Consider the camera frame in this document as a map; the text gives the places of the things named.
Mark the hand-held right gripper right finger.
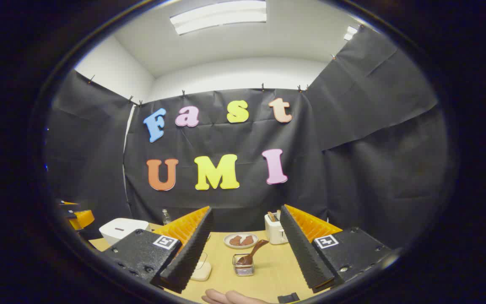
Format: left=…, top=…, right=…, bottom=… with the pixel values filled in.
left=280, top=204, right=395, bottom=294

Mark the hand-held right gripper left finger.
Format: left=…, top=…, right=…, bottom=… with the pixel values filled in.
left=102, top=206, right=215, bottom=294

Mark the white rice cooker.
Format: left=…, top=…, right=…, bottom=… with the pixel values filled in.
left=99, top=218, right=151, bottom=246

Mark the brown wooden spoon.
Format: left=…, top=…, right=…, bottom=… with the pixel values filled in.
left=236, top=239, right=270, bottom=266

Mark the wire chopstick holder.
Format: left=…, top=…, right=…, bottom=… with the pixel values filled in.
left=232, top=253, right=255, bottom=277

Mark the clear plastic rice container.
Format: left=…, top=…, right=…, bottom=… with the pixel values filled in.
left=190, top=251, right=212, bottom=282

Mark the white toaster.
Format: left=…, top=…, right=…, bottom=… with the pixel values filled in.
left=264, top=212, right=289, bottom=245

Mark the white round plate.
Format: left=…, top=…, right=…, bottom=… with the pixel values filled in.
left=224, top=233, right=259, bottom=249

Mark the black backdrop cloth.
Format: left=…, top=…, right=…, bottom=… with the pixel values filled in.
left=45, top=25, right=450, bottom=250

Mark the long ceiling light panel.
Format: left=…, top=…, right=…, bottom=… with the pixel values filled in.
left=170, top=0, right=267, bottom=35

